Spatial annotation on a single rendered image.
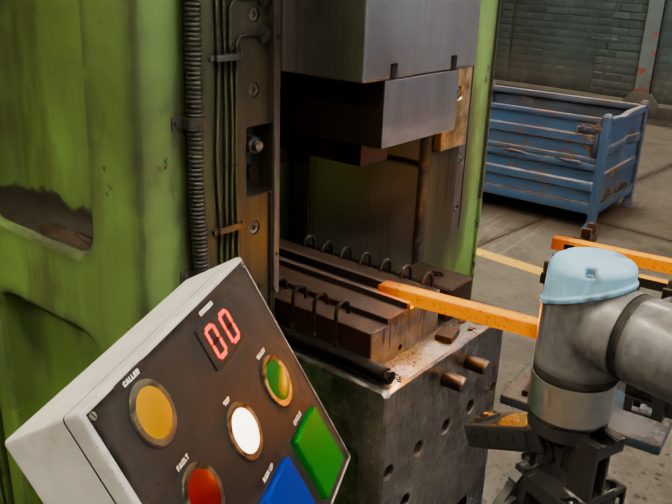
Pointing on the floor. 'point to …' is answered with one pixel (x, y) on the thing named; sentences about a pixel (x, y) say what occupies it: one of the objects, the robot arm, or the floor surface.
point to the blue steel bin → (563, 149)
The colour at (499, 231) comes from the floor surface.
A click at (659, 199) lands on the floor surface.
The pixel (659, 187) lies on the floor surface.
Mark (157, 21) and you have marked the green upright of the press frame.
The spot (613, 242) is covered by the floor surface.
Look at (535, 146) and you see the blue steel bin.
